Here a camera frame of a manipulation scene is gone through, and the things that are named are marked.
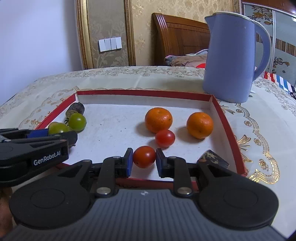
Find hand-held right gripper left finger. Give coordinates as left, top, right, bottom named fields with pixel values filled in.
left=58, top=148, right=134, bottom=198

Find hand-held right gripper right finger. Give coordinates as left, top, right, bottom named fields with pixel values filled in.
left=156, top=148, right=232, bottom=198

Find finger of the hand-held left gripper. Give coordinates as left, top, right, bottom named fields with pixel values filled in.
left=45, top=130, right=78, bottom=147
left=0, top=128, right=49, bottom=139

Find green tomato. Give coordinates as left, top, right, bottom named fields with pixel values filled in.
left=48, top=122, right=70, bottom=135
left=68, top=113, right=87, bottom=131

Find red cherry tomato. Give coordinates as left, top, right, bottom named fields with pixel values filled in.
left=132, top=146, right=156, bottom=169
left=155, top=129, right=176, bottom=148

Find dark cylindrical stem piece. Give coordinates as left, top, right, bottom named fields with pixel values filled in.
left=65, top=103, right=85, bottom=117

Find red cardboard box tray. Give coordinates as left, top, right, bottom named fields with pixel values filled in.
left=35, top=90, right=247, bottom=193

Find orange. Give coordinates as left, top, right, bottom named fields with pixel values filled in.
left=144, top=107, right=173, bottom=133
left=186, top=112, right=214, bottom=139

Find black and gold block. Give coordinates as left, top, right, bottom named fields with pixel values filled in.
left=199, top=150, right=230, bottom=169

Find pink patterned pillow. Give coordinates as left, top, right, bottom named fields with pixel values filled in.
left=164, top=49, right=210, bottom=68

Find blue electric kettle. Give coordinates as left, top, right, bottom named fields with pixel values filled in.
left=203, top=11, right=272, bottom=103

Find wooden bed headboard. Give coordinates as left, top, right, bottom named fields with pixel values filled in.
left=151, top=13, right=211, bottom=66

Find striped colourful blanket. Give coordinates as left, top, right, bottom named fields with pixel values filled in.
left=260, top=71, right=296, bottom=93

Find floral glass door wardrobe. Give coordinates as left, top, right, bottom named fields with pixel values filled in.
left=238, top=0, right=296, bottom=87

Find white wall light switch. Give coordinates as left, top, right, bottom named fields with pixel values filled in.
left=98, top=37, right=122, bottom=52

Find gold wall panel frame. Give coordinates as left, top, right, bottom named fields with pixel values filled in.
left=74, top=0, right=137, bottom=70

